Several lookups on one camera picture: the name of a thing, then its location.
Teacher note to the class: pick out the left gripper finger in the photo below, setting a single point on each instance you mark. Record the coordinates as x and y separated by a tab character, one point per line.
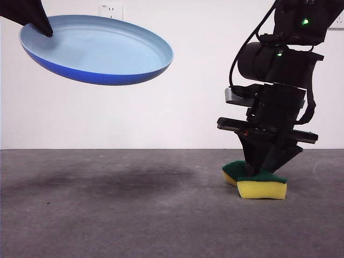
29	12

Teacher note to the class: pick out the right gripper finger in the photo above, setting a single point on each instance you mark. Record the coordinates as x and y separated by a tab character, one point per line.
255	153
282	157

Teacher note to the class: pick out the yellow sponge with green pad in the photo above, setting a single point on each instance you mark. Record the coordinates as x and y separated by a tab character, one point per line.
260	189

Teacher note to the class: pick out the blue round plate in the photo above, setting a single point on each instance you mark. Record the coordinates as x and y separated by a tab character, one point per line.
107	48

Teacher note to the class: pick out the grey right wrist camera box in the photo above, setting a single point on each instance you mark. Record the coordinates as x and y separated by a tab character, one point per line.
236	101

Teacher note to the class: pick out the white wall socket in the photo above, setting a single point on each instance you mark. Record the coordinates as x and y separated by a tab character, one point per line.
339	25
111	10

